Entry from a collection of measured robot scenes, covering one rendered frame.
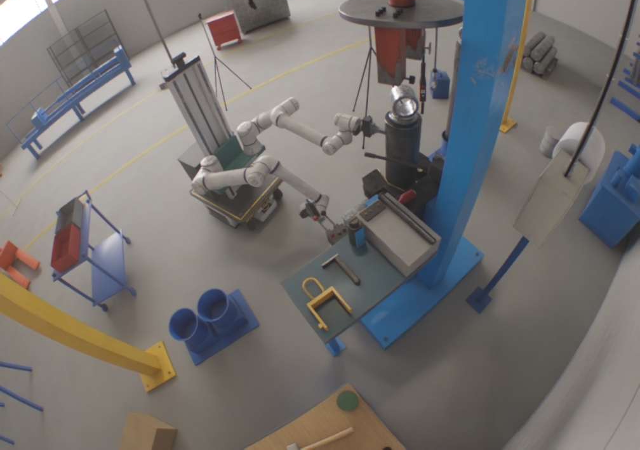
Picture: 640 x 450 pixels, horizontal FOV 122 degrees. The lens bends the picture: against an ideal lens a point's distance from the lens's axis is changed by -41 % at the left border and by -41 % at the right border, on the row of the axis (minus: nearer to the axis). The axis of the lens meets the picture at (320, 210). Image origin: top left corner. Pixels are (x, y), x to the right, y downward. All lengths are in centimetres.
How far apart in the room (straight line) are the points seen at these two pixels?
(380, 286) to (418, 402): 125
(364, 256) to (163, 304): 233
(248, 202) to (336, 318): 186
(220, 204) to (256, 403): 197
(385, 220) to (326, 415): 103
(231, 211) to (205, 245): 57
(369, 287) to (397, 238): 29
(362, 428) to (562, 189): 141
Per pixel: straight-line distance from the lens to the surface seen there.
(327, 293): 147
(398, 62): 129
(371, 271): 157
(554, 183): 146
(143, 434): 287
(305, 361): 256
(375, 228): 154
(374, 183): 199
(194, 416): 291
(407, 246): 150
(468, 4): 112
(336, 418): 155
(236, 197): 316
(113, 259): 384
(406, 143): 172
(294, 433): 159
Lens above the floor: 248
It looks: 52 degrees down
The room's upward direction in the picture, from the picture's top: 15 degrees counter-clockwise
